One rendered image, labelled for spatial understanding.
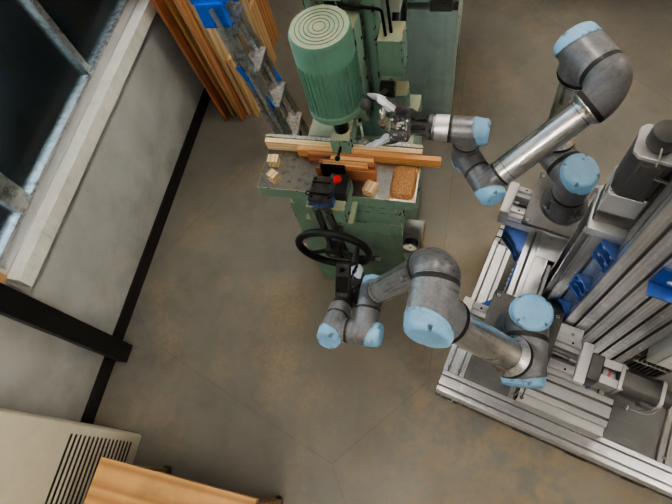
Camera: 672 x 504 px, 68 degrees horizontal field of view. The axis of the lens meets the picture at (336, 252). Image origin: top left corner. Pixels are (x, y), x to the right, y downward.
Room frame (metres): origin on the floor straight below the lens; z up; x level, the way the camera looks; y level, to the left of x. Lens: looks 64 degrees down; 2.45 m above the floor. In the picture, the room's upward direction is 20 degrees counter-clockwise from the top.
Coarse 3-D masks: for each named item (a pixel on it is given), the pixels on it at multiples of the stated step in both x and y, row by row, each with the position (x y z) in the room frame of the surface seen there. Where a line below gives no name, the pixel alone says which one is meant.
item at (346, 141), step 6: (354, 120) 1.13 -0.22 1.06; (354, 126) 1.12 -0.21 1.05; (348, 132) 1.09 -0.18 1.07; (354, 132) 1.11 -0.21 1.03; (330, 138) 1.09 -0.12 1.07; (336, 138) 1.08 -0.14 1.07; (342, 138) 1.08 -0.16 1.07; (348, 138) 1.07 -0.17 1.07; (354, 138) 1.10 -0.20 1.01; (336, 144) 1.08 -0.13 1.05; (342, 144) 1.06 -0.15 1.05; (348, 144) 1.05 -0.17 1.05; (336, 150) 1.08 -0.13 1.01; (342, 150) 1.07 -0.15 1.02; (348, 150) 1.06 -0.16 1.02
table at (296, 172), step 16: (288, 160) 1.20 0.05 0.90; (304, 160) 1.17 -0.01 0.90; (288, 176) 1.13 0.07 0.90; (304, 176) 1.10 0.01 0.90; (384, 176) 0.98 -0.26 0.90; (272, 192) 1.10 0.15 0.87; (288, 192) 1.07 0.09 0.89; (304, 192) 1.04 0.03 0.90; (384, 192) 0.92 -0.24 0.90; (416, 192) 0.87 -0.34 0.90; (352, 208) 0.92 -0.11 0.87; (400, 208) 0.86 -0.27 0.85; (352, 224) 0.86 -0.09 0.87
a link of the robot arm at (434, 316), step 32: (416, 288) 0.38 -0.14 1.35; (448, 288) 0.35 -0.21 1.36; (416, 320) 0.31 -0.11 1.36; (448, 320) 0.28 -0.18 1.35; (480, 320) 0.29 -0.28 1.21; (480, 352) 0.23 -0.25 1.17; (512, 352) 0.21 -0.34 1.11; (544, 352) 0.19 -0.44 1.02; (512, 384) 0.15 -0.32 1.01; (544, 384) 0.12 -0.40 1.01
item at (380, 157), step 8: (304, 152) 1.19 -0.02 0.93; (368, 152) 1.08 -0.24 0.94; (376, 152) 1.06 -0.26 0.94; (384, 152) 1.05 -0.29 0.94; (376, 160) 1.05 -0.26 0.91; (384, 160) 1.03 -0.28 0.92; (392, 160) 1.02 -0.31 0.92; (400, 160) 1.00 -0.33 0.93; (408, 160) 0.99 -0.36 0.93; (416, 160) 0.98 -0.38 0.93; (424, 160) 0.96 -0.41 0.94; (432, 160) 0.95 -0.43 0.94; (440, 160) 0.94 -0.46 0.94
